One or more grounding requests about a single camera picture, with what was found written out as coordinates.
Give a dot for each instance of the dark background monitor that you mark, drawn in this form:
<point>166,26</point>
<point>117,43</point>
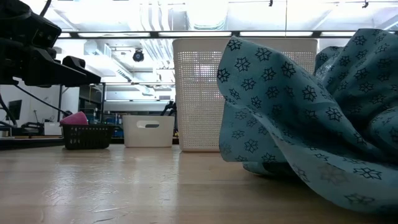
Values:
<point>15,107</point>

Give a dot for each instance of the black overhead frame bar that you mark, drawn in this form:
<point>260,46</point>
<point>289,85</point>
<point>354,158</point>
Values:
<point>154,34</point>

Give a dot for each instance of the purple pink soft bundle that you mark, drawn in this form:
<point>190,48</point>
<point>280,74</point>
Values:
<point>74,119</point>

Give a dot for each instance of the black ceiling camera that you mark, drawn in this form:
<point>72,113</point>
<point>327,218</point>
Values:
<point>138,55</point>

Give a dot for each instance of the large white perforated basket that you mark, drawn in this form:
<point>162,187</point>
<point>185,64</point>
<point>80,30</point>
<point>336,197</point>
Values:
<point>199,102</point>

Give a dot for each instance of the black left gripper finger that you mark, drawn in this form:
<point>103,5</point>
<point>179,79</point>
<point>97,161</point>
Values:
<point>74,61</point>
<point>68,77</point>

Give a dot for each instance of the teal star-patterned gown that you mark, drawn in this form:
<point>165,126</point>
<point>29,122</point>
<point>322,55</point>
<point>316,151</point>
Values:
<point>295,124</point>

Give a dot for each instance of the black slotted plastic basket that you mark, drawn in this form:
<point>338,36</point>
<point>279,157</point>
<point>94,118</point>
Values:
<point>87,138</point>

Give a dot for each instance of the black aluminium table frame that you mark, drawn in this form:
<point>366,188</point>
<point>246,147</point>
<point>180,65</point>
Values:
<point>31,143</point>

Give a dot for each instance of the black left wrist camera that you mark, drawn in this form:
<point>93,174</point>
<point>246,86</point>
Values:
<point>46,34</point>

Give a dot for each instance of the white background box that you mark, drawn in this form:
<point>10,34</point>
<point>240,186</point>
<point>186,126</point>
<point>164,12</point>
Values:
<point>52,129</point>

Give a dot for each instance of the black metal background rack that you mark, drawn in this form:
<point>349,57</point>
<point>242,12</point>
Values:
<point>103,99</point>

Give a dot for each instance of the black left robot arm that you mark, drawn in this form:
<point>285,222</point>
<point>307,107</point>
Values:
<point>9,9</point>

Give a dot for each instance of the small white plastic bin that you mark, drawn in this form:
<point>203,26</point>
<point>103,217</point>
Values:
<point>133,137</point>

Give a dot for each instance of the black background robot arm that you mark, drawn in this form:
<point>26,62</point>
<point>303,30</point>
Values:
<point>168,109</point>

